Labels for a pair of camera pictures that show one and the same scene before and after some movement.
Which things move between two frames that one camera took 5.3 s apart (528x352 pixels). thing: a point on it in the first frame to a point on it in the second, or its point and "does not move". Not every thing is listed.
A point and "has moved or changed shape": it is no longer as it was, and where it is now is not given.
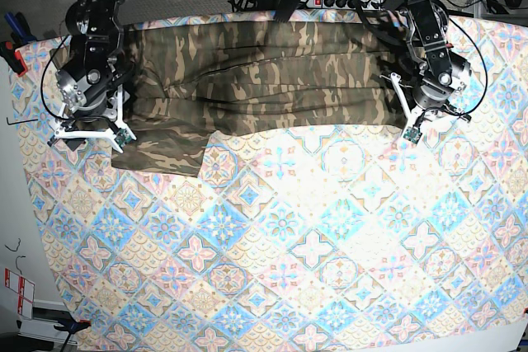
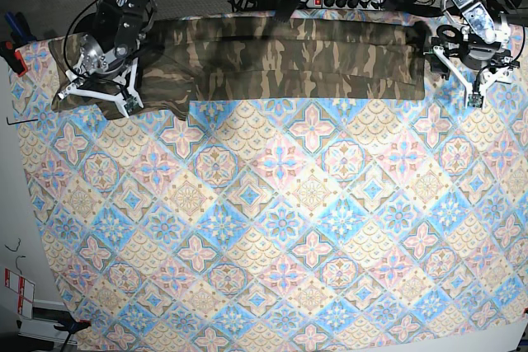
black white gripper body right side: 429,97 to 476,66
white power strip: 343,2 does not move
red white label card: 25,288 does not move
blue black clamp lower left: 71,326 does not move
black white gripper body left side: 104,119 to 120,91
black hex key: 11,124 does not move
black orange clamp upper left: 21,37 does not move
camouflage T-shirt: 308,72 has moved or changed shape
